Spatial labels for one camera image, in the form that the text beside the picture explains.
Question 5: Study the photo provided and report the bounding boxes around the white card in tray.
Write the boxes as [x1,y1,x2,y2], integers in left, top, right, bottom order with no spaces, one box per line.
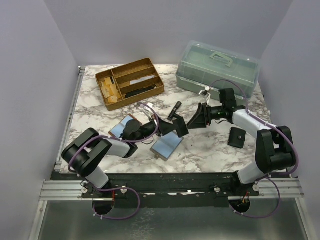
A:
[130,75,156,85]

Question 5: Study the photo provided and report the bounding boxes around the grey card holder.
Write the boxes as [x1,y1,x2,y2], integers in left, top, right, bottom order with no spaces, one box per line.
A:
[150,132,184,161]

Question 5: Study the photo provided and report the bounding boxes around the purple cable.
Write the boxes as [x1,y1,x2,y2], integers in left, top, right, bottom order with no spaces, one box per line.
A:
[67,101,161,221]
[206,79,300,218]

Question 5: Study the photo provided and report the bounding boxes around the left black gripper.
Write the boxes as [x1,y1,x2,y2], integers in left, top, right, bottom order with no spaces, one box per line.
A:
[134,114,179,144]

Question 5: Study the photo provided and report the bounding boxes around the black T-shaped tool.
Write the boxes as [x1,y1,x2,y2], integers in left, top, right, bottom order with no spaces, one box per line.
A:
[167,101,182,121]

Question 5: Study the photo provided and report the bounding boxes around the brown blue open card holder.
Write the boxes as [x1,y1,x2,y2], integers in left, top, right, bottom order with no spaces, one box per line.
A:
[108,114,136,138]

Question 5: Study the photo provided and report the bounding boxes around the black item in tray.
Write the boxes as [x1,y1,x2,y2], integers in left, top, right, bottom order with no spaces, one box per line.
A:
[124,84,156,99]

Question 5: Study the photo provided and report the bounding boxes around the yellow packets in tray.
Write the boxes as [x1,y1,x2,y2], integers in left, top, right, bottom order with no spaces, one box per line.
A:
[101,77,121,104]

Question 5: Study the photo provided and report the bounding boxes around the aluminium side rail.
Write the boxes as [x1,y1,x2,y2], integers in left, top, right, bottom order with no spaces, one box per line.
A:
[53,66,86,172]

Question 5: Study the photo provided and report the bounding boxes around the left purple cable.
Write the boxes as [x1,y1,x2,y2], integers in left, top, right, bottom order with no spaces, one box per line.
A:
[67,101,161,221]

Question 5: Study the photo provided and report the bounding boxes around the brown woven organizer tray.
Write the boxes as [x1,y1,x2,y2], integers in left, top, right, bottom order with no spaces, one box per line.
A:
[95,58,165,111]

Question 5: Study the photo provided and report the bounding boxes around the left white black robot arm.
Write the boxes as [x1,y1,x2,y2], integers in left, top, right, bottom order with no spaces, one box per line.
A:
[61,115,183,198]

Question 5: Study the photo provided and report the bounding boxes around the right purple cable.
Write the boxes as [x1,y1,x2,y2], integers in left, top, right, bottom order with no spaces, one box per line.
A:
[206,79,300,218]

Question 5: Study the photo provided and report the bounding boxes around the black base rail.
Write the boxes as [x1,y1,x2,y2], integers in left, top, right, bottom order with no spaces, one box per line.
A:
[50,172,259,210]

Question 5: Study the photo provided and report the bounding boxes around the green clear-lid storage box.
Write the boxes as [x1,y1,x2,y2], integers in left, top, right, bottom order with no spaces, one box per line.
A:
[176,41,261,102]

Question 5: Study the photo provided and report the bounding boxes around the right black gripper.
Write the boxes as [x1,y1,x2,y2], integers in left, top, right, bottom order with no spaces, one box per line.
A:
[187,103,226,129]

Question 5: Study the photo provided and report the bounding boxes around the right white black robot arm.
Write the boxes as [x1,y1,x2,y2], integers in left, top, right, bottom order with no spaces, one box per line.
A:
[187,88,298,196]

